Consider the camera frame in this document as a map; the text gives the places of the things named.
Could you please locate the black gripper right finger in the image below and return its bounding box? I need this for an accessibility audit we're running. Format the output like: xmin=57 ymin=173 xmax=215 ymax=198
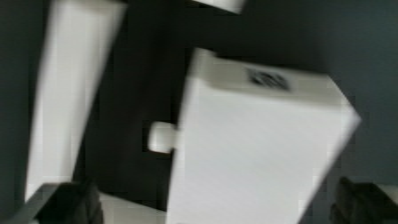
xmin=329 ymin=177 xmax=398 ymax=224

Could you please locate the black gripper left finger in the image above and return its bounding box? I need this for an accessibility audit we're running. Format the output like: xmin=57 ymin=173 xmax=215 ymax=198
xmin=0 ymin=181 xmax=105 ymax=224

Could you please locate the white drawer with knob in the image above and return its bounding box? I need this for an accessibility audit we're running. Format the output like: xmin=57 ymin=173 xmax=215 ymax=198
xmin=149 ymin=49 xmax=361 ymax=224

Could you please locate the white front fence bar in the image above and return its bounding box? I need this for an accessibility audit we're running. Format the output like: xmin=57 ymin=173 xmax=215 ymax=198
xmin=25 ymin=0 xmax=126 ymax=194

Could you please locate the white right fence block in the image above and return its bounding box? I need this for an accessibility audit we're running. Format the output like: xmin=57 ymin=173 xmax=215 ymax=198
xmin=194 ymin=0 xmax=245 ymax=13

